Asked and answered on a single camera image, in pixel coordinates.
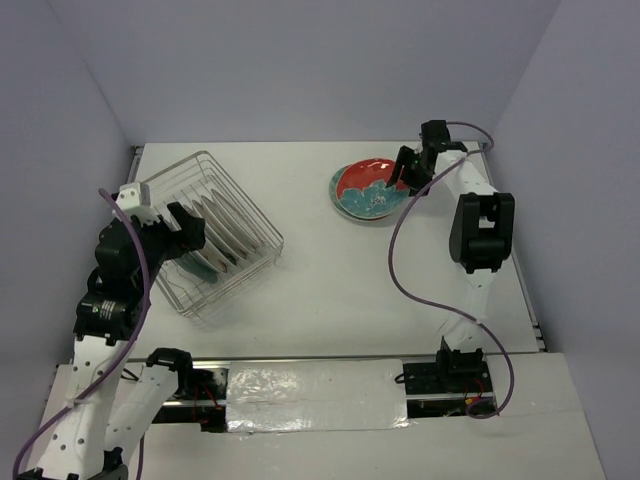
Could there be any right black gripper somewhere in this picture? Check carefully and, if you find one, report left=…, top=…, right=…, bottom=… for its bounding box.
left=386, top=145, right=434, bottom=197

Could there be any red teal floral plate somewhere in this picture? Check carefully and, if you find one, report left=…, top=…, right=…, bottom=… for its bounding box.
left=328, top=165, right=401, bottom=221

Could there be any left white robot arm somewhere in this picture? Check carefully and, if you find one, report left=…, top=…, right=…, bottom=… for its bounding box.
left=12, top=199, right=205, bottom=479

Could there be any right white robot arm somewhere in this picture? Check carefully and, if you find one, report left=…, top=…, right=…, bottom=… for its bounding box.
left=387, top=120, right=516, bottom=391

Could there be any teal green plate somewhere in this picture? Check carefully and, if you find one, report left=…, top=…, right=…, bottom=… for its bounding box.
left=172, top=253, right=218, bottom=284

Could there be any silver foil sheet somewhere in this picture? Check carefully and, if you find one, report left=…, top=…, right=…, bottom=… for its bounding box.
left=226, top=359, right=409, bottom=433

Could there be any wire dish rack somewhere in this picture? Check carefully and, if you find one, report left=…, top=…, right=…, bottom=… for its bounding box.
left=129, top=146, right=284, bottom=319

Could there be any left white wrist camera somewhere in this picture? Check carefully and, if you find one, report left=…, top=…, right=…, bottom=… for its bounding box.
left=115, top=182, right=159, bottom=225

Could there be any metal base rail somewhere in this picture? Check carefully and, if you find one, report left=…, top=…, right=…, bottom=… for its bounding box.
left=112, top=352, right=501, bottom=431

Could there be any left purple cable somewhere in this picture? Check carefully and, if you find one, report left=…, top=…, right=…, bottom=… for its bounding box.
left=12, top=187, right=154, bottom=476

